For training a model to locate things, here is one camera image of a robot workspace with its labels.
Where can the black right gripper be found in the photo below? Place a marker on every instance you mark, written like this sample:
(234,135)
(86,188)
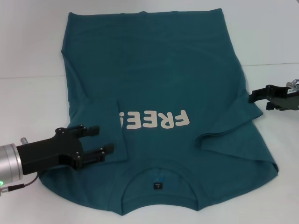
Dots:
(285,99)

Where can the small silver wrist plug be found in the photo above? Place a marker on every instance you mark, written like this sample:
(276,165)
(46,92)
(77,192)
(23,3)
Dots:
(24,141)

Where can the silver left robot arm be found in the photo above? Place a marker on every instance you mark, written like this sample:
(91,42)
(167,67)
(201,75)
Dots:
(9,163)

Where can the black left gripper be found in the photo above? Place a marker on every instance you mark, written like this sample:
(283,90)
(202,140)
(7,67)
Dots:
(46,151)

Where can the teal blue FREE t-shirt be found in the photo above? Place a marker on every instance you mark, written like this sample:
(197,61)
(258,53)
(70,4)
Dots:
(158,70)

